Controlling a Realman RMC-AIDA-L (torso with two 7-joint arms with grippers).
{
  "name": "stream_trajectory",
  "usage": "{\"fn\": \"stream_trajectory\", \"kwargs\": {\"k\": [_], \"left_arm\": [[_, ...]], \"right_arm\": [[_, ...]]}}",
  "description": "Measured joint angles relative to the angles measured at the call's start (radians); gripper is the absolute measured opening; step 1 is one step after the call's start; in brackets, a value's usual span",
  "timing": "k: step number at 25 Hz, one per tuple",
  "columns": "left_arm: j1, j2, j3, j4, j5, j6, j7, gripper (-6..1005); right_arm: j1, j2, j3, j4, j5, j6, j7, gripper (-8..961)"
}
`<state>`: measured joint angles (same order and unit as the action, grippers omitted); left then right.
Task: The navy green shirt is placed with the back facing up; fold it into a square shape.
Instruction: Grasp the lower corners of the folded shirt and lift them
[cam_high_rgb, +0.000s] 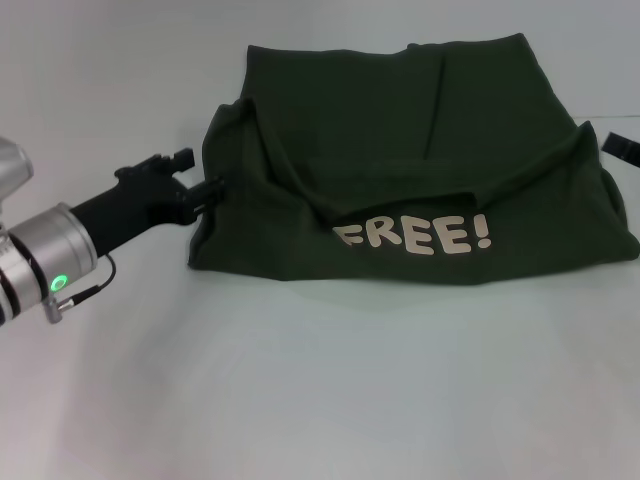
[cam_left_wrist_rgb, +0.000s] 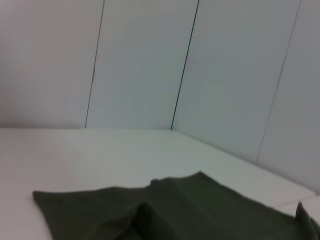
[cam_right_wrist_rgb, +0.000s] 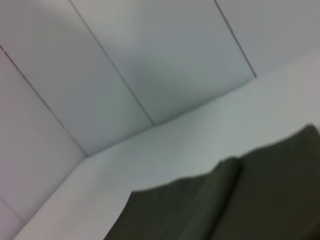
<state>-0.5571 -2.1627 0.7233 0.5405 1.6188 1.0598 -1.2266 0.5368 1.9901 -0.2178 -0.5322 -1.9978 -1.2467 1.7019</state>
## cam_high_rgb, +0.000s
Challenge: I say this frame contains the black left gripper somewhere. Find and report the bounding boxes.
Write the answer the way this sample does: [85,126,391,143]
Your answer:
[70,146,227,259]

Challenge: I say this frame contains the dark green t-shirt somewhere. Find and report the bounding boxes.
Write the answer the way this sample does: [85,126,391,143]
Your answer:
[184,31,640,287]

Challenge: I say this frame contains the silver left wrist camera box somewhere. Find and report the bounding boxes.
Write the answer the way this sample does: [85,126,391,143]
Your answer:
[0,136,35,211]

